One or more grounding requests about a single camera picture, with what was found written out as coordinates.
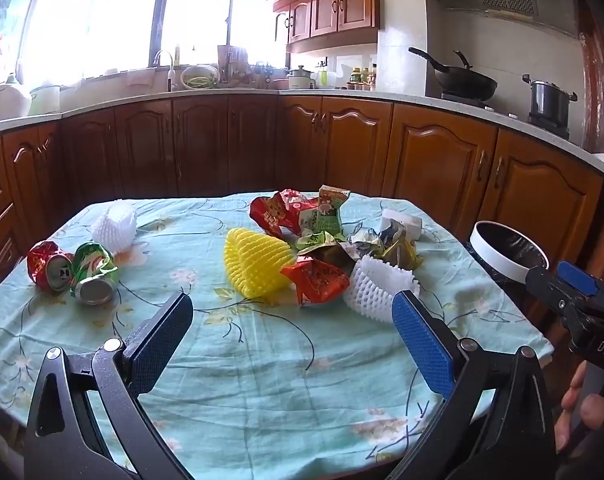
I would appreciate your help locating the wooden cabinets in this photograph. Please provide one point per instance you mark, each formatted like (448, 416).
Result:
(282, 145)
(332, 5)

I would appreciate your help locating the pale green pot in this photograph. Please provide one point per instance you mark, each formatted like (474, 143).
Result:
(46, 100)

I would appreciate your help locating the orange red snack wrapper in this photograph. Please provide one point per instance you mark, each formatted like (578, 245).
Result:
(317, 280)

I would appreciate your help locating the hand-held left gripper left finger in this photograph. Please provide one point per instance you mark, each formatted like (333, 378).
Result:
(162, 340)

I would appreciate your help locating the black wok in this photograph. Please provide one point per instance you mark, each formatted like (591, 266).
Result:
(466, 82)

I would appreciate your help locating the red snack bag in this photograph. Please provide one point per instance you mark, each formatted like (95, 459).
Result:
(277, 210)

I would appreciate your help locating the white rimmed bin with black bag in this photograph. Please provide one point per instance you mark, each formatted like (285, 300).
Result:
(481, 250)

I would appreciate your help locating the kitchen window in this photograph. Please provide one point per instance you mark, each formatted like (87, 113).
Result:
(107, 20)

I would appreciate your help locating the crumpled gold green wrapper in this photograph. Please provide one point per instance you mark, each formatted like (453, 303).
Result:
(401, 250)

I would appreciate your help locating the speckled white countertop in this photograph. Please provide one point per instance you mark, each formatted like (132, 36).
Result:
(381, 96)

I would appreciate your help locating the crushed red can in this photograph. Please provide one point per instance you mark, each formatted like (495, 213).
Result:
(47, 265)

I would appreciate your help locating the white foam fruit net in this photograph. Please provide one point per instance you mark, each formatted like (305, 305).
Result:
(376, 287)
(114, 225)

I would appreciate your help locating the dark steel pot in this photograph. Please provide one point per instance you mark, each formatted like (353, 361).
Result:
(549, 102)

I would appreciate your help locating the yellow foam fruit net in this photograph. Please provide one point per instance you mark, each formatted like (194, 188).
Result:
(254, 260)

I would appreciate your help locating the wooden upper cabinets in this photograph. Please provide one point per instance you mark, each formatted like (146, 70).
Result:
(332, 5)

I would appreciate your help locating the white colander basket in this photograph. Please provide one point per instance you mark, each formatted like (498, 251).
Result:
(200, 77)

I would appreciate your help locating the green juice carton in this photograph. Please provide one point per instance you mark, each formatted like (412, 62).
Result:
(327, 207)

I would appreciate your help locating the light green floral tablecloth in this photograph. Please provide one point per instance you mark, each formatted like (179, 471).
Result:
(262, 370)

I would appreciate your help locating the small white rice cooker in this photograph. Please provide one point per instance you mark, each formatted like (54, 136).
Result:
(301, 79)

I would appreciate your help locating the crushed green can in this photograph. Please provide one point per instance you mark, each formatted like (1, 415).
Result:
(94, 275)

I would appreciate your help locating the green bottle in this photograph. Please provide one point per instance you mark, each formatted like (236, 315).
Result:
(323, 75)

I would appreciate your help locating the white foam block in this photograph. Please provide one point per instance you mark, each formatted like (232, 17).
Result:
(404, 222)

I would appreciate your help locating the white countertop appliance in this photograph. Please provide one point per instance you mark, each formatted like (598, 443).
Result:
(2, 102)

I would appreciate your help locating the person's right hand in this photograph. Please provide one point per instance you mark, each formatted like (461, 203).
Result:
(589, 410)

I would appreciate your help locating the wooden lower cabinets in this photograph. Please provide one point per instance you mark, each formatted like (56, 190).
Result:
(282, 145)

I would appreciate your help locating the utensil holder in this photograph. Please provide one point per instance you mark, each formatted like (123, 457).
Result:
(232, 62)

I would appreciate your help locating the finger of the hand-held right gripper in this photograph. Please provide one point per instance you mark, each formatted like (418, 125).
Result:
(576, 277)
(544, 282)

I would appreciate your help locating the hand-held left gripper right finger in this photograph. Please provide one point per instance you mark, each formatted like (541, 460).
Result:
(421, 340)

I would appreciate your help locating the chrome kitchen faucet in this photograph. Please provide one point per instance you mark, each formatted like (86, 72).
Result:
(171, 72)

